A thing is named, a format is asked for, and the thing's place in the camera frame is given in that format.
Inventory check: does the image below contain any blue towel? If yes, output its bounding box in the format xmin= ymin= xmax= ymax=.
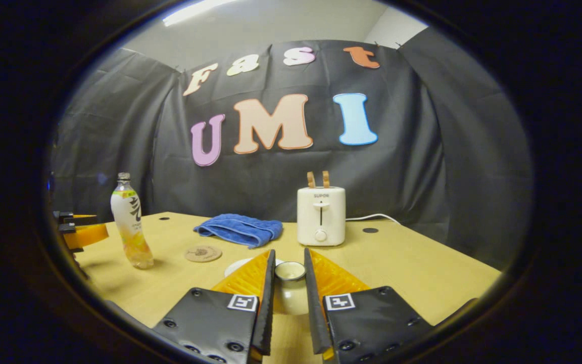
xmin=193 ymin=213 xmax=284 ymax=249

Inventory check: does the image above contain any round cork coaster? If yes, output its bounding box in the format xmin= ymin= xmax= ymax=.
xmin=184 ymin=245 xmax=223 ymax=263

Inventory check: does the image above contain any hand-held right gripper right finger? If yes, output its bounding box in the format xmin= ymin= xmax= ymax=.
xmin=304 ymin=247 xmax=434 ymax=364

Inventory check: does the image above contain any white toaster cable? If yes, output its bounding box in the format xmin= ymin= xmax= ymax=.
xmin=345 ymin=213 xmax=402 ymax=225

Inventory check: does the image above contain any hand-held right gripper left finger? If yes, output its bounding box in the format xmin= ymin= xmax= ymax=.
xmin=152 ymin=249 xmax=276 ymax=364

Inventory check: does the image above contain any white teacup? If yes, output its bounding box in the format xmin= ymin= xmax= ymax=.
xmin=224 ymin=257 xmax=284 ymax=278

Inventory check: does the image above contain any black backdrop cloth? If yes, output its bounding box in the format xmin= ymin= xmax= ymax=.
xmin=48 ymin=25 xmax=533 ymax=271

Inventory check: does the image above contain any clear water bottle white label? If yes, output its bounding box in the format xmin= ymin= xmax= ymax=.
xmin=110 ymin=172 xmax=155 ymax=269

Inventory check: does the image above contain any cream toaster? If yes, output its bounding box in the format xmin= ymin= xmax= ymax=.
xmin=297 ymin=186 xmax=347 ymax=247

